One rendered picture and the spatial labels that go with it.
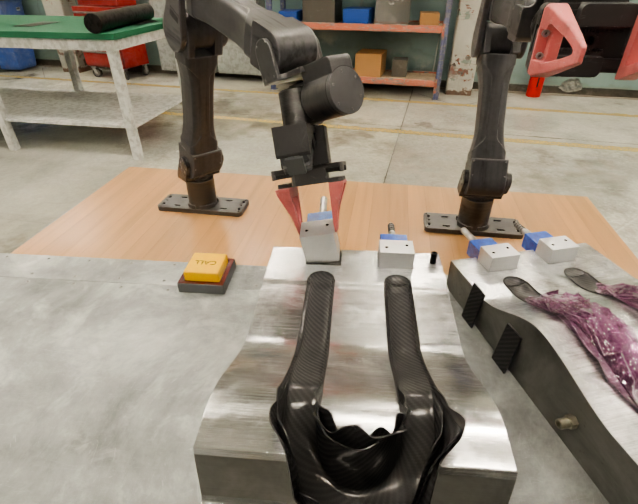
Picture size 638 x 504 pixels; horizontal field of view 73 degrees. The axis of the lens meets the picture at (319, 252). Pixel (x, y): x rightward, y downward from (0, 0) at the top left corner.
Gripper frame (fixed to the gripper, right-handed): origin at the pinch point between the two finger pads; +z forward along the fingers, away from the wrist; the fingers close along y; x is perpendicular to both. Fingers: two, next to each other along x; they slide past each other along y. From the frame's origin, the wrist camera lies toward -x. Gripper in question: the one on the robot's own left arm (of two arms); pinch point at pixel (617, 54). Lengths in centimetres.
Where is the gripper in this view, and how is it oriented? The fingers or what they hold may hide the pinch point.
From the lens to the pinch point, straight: 49.6
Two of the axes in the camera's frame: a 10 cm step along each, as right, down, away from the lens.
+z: -1.6, 5.7, -8.1
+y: 9.9, 0.9, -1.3
